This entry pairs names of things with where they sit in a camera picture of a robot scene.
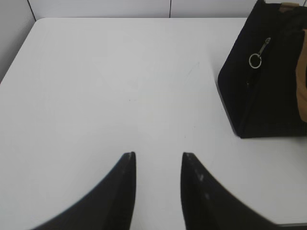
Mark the black canvas tote bag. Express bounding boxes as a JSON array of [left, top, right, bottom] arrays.
[[218, 0, 307, 138]]

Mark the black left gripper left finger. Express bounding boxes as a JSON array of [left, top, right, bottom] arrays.
[[37, 152, 136, 230]]

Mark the silver zipper pull with ring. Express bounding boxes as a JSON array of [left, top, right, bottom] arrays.
[[248, 37, 271, 69]]

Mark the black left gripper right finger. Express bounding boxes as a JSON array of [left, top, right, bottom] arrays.
[[181, 153, 279, 230]]

